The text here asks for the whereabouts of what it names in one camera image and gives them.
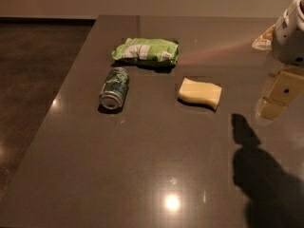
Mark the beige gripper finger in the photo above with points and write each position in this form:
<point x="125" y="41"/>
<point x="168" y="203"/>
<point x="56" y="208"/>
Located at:
<point x="286" y="87"/>

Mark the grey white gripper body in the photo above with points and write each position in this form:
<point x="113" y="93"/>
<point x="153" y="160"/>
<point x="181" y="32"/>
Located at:
<point x="290" y="37"/>

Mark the green soda can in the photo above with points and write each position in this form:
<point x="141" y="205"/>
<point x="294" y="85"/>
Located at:
<point x="114" y="90"/>

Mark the glass jar with label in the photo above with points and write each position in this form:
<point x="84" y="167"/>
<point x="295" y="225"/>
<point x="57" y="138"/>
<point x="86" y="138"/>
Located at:
<point x="264" y="41"/>

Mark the yellow sponge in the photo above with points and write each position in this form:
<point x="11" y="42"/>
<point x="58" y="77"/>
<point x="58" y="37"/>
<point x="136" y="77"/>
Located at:
<point x="200" y="93"/>

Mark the green snack bag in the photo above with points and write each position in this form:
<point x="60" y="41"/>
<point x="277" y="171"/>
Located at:
<point x="148" y="50"/>

